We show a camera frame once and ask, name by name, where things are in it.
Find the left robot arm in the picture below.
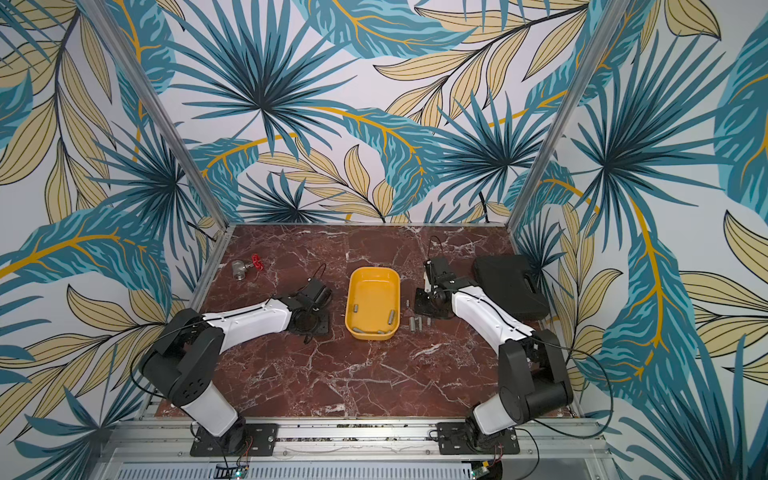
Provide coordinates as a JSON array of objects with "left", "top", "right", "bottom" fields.
[{"left": 137, "top": 278, "right": 332, "bottom": 454}]

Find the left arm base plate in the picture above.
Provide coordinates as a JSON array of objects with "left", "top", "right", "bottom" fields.
[{"left": 190, "top": 423, "right": 279, "bottom": 457}]

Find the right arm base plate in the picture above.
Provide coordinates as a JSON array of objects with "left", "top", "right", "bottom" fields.
[{"left": 436, "top": 419, "right": 520, "bottom": 455}]

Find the aluminium front rail frame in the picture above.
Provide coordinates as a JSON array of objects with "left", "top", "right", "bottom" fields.
[{"left": 89, "top": 418, "right": 620, "bottom": 479}]

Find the black plastic tool case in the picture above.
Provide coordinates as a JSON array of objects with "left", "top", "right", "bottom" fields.
[{"left": 472, "top": 255, "right": 550, "bottom": 322}]

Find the yellow plastic storage tray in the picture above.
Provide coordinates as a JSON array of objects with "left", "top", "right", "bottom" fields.
[{"left": 345, "top": 266, "right": 401, "bottom": 341}]

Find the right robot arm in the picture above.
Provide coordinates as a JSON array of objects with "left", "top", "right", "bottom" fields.
[{"left": 414, "top": 255, "right": 574, "bottom": 452}]

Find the metal valve red handle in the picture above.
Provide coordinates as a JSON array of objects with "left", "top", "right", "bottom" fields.
[{"left": 231, "top": 254, "right": 264, "bottom": 281}]

